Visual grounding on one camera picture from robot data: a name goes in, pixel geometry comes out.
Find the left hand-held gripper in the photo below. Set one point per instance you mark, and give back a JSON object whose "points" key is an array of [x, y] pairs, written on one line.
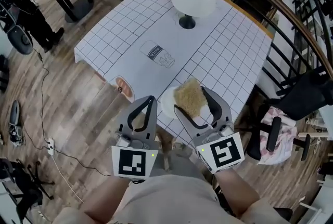
{"points": [[132, 163]]}

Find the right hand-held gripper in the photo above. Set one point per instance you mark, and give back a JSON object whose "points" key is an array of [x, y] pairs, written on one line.
{"points": [[223, 155]]}

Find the yellow sponge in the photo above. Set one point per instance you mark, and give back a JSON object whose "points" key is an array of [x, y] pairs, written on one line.
{"points": [[188, 98]]}

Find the white round plate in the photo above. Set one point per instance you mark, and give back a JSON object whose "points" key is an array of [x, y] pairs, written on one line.
{"points": [[167, 103]]}

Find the person's left forearm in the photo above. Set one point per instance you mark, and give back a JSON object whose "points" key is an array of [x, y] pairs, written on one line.
{"points": [[104, 197]]}

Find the person's right forearm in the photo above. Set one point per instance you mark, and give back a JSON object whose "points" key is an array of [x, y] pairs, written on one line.
{"points": [[236, 189]]}

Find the wooden table leg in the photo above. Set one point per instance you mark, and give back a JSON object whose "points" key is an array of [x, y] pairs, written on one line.
{"points": [[166, 145]]}

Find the pink patterned cloth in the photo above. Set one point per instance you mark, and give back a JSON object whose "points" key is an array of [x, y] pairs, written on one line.
{"points": [[283, 139]]}

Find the person's beige shirt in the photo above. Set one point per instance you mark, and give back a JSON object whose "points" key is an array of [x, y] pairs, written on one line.
{"points": [[166, 199]]}

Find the white power strip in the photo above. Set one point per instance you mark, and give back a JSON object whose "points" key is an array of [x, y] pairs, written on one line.
{"points": [[51, 145]]}

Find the white grid tablecloth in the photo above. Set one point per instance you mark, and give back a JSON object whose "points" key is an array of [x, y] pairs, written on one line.
{"points": [[145, 23]]}

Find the black office chair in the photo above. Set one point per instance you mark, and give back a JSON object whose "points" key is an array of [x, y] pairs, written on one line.
{"points": [[304, 98]]}

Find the grey sneaker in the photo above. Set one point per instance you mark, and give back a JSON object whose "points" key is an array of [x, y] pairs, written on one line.
{"points": [[17, 136], [14, 112]]}

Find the black railing with wooden handrail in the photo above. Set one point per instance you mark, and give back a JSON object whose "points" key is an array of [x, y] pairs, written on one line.
{"points": [[296, 23]]}

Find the grey device with round disc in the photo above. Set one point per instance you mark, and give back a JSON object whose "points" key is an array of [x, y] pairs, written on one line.
{"points": [[19, 38]]}

